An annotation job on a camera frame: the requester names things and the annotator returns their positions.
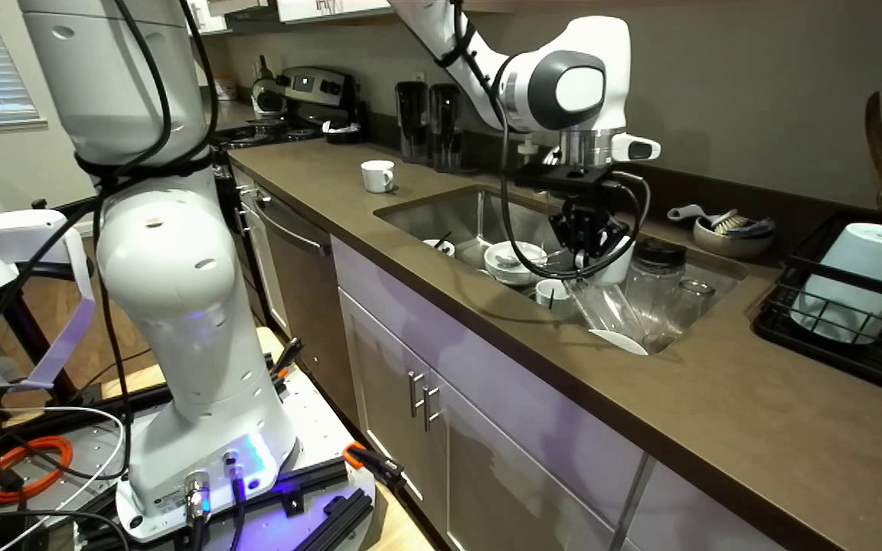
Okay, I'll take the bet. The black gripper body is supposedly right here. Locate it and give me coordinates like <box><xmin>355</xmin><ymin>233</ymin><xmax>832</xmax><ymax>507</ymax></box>
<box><xmin>554</xmin><ymin>188</ymin><xmax>638</xmax><ymax>236</ymax></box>

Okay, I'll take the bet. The large white mug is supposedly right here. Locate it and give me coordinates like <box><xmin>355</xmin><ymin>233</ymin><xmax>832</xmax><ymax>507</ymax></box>
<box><xmin>592</xmin><ymin>243</ymin><xmax>638</xmax><ymax>290</ymax></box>

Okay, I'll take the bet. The small white mug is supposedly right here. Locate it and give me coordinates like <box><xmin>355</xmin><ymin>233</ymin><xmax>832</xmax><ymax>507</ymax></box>
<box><xmin>359</xmin><ymin>157</ymin><xmax>402</xmax><ymax>197</ymax></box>

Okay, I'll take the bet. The clear glass jar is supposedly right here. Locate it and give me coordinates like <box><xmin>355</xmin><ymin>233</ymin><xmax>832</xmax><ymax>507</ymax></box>
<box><xmin>559</xmin><ymin>274</ymin><xmax>638</xmax><ymax>334</ymax></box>

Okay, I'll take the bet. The white bowl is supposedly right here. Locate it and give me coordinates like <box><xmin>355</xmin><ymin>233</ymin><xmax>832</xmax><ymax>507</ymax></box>
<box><xmin>480</xmin><ymin>239</ymin><xmax>551</xmax><ymax>290</ymax></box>

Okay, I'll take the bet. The glass jar black lid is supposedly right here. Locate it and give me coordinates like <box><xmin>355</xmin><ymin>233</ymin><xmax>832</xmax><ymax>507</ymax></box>
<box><xmin>625</xmin><ymin>239</ymin><xmax>719</xmax><ymax>334</ymax></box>

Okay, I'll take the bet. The white plate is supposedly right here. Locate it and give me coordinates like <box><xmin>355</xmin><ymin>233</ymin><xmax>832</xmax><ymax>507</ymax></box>
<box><xmin>588</xmin><ymin>326</ymin><xmax>653</xmax><ymax>361</ymax></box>

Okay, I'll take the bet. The stainless steel sink basin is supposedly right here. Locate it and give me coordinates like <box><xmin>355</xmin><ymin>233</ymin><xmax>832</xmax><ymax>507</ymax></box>
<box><xmin>372</xmin><ymin>181</ymin><xmax>758</xmax><ymax>361</ymax></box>

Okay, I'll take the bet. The grey lower cabinet front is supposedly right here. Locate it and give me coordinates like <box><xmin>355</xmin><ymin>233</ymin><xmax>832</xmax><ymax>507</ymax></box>
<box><xmin>328</xmin><ymin>233</ymin><xmax>882</xmax><ymax>551</ymax></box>

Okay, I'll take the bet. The light blue container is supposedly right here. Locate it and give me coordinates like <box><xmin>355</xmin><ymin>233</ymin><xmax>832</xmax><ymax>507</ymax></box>
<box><xmin>788</xmin><ymin>220</ymin><xmax>882</xmax><ymax>347</ymax></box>

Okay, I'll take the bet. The stainless dishwasher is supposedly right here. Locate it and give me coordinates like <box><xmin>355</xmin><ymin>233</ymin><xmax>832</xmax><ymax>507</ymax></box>
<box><xmin>232</xmin><ymin>165</ymin><xmax>361</xmax><ymax>423</ymax></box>

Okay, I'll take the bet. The orange black clamp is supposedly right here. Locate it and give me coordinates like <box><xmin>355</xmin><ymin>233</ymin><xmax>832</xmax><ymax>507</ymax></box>
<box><xmin>269</xmin><ymin>334</ymin><xmax>306</xmax><ymax>388</ymax></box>
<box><xmin>342</xmin><ymin>438</ymin><xmax>408</xmax><ymax>497</ymax></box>

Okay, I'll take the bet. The silver black coffee machine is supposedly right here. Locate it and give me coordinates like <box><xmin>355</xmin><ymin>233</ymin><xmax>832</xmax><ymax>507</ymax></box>
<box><xmin>271</xmin><ymin>64</ymin><xmax>368</xmax><ymax>143</ymax></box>

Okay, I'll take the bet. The white speckled robot cart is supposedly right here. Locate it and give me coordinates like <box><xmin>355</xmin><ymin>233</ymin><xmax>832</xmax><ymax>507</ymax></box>
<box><xmin>101</xmin><ymin>326</ymin><xmax>408</xmax><ymax>551</ymax></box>

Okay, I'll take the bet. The white upper cabinet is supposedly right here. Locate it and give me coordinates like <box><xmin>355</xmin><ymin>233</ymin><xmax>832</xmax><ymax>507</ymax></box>
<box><xmin>185</xmin><ymin>0</ymin><xmax>399</xmax><ymax>27</ymax></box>

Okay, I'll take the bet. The dark kettle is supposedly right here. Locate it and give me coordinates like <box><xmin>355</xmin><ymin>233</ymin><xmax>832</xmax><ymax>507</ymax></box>
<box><xmin>249</xmin><ymin>56</ymin><xmax>283</xmax><ymax>122</ymax></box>

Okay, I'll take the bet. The dark bar box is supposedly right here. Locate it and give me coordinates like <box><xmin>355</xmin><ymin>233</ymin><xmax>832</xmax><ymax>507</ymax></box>
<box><xmin>291</xmin><ymin>488</ymin><xmax>377</xmax><ymax>551</ymax></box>

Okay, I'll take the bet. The black tripod stand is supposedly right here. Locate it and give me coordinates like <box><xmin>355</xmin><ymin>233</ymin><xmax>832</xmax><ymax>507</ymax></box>
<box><xmin>0</xmin><ymin>178</ymin><xmax>85</xmax><ymax>412</ymax></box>

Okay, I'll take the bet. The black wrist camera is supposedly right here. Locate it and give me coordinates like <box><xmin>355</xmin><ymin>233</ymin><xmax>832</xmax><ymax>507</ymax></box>
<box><xmin>534</xmin><ymin>164</ymin><xmax>620</xmax><ymax>197</ymax></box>

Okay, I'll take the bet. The white scrubber handle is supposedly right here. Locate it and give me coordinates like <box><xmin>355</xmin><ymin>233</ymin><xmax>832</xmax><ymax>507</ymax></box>
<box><xmin>665</xmin><ymin>200</ymin><xmax>713</xmax><ymax>226</ymax></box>

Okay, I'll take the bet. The black wire dish rack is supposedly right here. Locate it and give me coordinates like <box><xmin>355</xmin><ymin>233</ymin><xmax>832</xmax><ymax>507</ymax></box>
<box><xmin>750</xmin><ymin>208</ymin><xmax>882</xmax><ymax>407</ymax></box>

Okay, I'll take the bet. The black aluminium rail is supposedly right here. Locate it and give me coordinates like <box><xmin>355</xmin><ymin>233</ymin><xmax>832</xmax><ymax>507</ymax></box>
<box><xmin>207</xmin><ymin>457</ymin><xmax>353</xmax><ymax>516</ymax></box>

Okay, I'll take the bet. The white frame stand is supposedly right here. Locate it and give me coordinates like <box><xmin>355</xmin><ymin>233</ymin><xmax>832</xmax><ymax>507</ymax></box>
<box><xmin>0</xmin><ymin>208</ymin><xmax>101</xmax><ymax>394</ymax></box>

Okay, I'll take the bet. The orange floor cable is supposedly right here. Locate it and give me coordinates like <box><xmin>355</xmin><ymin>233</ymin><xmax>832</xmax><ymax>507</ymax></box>
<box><xmin>0</xmin><ymin>432</ymin><xmax>80</xmax><ymax>516</ymax></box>

